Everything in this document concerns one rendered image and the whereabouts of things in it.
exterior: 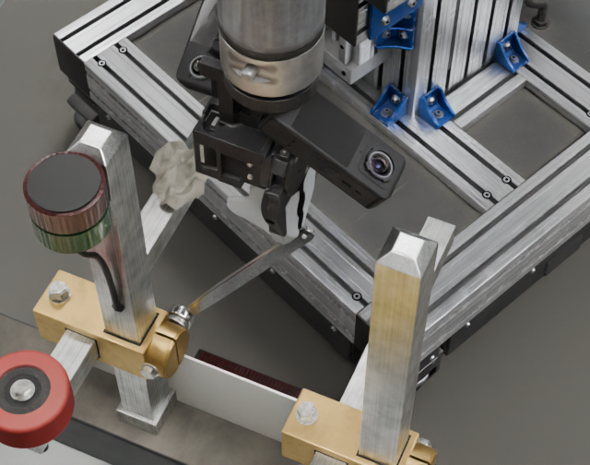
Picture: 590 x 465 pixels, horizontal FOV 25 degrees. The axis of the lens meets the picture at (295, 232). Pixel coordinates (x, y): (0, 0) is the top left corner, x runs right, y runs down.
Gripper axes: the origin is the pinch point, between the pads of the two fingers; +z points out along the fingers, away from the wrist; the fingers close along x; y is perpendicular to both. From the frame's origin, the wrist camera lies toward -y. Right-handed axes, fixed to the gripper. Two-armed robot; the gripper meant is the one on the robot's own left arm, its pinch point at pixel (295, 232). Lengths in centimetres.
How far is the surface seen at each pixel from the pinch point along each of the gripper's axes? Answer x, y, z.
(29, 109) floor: -69, 84, 99
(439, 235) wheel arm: -16.5, -8.6, 17.0
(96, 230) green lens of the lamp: 13.6, 10.2, -11.8
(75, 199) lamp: 13.6, 11.5, -14.9
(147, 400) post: 9.4, 11.3, 22.9
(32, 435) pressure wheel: 22.2, 14.2, 9.3
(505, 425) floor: -43, -18, 98
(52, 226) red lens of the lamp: 15.5, 12.5, -13.4
